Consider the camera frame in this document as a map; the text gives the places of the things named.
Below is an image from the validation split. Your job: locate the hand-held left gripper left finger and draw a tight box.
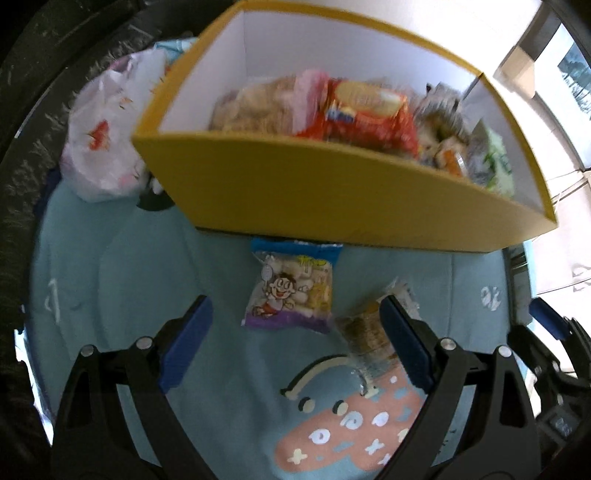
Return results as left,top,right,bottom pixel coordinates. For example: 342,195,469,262
50,295,215,480

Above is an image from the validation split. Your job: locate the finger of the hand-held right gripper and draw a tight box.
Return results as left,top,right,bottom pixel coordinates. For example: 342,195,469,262
529,298,586,370
507,325,571,398

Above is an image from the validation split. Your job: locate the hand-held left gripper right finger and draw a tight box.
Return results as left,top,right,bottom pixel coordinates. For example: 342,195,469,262
379,294,541,480

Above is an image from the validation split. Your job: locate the brown pastry packet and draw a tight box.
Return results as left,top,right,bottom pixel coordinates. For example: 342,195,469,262
335,277,419,386

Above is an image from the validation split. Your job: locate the purple cartoon snack packet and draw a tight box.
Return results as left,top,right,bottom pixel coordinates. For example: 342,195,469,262
242,239,345,334

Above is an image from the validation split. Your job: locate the green white snack packet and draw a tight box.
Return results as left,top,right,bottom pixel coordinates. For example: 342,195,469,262
471,122,515,197

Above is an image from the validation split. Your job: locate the yellow cardboard box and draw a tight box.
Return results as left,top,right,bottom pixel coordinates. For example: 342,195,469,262
131,0,559,254

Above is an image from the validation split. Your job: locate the small orange clear packet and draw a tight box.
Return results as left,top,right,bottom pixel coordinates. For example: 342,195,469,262
434,138,467,178

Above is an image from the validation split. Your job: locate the clear packet with white label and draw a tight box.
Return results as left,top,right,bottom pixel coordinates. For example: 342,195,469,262
411,83,472,148

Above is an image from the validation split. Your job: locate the red biscuit packet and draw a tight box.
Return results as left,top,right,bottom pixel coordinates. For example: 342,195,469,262
295,76,421,155

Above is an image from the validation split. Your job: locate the long sesame bar packet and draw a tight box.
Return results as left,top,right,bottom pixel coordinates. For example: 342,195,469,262
210,74,305,134

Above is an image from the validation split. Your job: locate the black smartphone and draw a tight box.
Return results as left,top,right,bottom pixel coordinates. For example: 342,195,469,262
505,244,532,324

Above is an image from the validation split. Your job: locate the light blue printed cloth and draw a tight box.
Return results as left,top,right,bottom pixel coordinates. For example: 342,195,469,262
28,39,536,480

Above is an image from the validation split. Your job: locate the floral tissue pack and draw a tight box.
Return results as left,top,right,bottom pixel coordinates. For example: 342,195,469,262
60,46,174,203

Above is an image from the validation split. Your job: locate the framed lotus painting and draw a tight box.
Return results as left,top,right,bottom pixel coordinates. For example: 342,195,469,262
494,0,591,171

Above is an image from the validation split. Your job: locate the dark carved wooden furniture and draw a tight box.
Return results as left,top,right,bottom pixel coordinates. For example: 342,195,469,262
0,0,241,480

